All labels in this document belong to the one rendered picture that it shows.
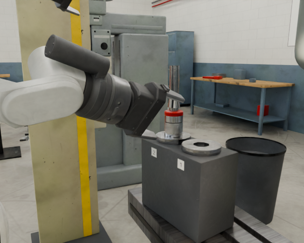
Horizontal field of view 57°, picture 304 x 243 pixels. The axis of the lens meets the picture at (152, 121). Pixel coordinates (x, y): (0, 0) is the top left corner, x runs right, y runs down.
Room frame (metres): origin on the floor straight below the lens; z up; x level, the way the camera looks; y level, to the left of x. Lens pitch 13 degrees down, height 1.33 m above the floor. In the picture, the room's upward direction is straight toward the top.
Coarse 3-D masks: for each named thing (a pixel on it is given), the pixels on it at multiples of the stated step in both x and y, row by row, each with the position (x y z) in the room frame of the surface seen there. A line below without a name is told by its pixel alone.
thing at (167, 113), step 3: (165, 111) 0.69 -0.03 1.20; (168, 111) 0.68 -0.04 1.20; (171, 111) 0.68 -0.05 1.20; (174, 111) 0.68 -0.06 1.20; (177, 111) 0.68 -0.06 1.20; (180, 111) 0.68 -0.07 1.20; (165, 114) 0.68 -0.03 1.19; (168, 114) 0.67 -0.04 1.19; (171, 114) 0.67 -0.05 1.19; (174, 114) 0.67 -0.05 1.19; (177, 114) 0.67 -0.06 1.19; (180, 114) 0.68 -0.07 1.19
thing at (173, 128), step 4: (168, 116) 0.67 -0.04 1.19; (180, 116) 0.68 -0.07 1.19; (168, 120) 0.67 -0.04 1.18; (172, 120) 0.67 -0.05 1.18; (176, 120) 0.67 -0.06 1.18; (180, 120) 0.68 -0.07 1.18; (168, 124) 0.67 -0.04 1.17; (172, 124) 0.67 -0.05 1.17; (176, 124) 0.67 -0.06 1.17; (180, 124) 0.68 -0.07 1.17; (164, 128) 0.69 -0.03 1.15; (168, 128) 0.67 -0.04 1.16; (172, 128) 0.67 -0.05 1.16; (176, 128) 0.67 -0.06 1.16; (180, 128) 0.68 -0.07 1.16; (164, 132) 0.69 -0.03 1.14; (168, 132) 0.67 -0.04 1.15; (172, 132) 0.67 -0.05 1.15; (176, 132) 0.67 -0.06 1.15; (180, 132) 0.68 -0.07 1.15; (168, 136) 0.68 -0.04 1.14; (172, 136) 0.67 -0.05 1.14; (176, 136) 0.67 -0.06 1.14
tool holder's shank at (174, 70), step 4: (172, 68) 0.69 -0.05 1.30; (176, 68) 0.68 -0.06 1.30; (172, 72) 0.69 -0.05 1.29; (176, 72) 0.68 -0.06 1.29; (172, 76) 0.69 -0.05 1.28; (176, 76) 0.68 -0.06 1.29; (172, 80) 0.69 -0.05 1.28; (176, 80) 0.68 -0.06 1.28; (172, 84) 0.69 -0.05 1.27; (176, 84) 0.68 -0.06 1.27; (172, 88) 0.69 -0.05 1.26; (176, 88) 0.68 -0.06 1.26; (176, 92) 0.68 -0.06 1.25; (168, 100) 0.69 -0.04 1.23; (172, 100) 0.68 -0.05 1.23; (168, 104) 0.69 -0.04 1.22; (172, 104) 0.68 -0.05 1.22; (176, 104) 0.68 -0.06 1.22; (172, 108) 0.68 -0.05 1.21; (176, 108) 0.68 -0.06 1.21
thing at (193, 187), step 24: (144, 144) 0.69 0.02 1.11; (168, 144) 0.65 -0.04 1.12; (192, 144) 0.61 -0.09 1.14; (216, 144) 0.61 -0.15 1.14; (144, 168) 0.70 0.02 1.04; (168, 168) 0.61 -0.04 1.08; (192, 168) 0.55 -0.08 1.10; (216, 168) 0.56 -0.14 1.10; (144, 192) 0.70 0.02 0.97; (168, 192) 0.61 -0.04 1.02; (192, 192) 0.55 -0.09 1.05; (216, 192) 0.56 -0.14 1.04; (168, 216) 0.61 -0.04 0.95; (192, 216) 0.55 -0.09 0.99; (216, 216) 0.56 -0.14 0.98
